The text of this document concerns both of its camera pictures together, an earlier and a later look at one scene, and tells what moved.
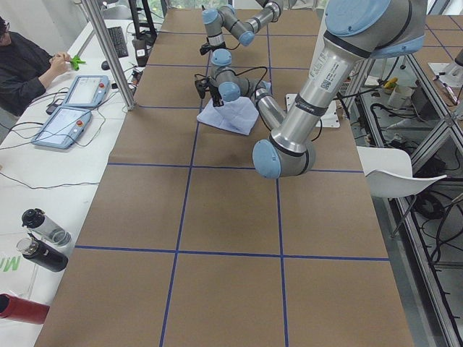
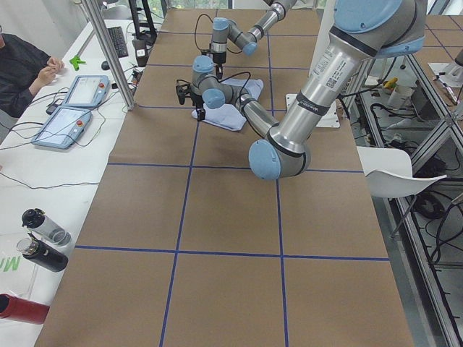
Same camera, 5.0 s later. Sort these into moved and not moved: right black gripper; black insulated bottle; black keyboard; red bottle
Moved: right black gripper
Not moved: black insulated bottle; red bottle; black keyboard
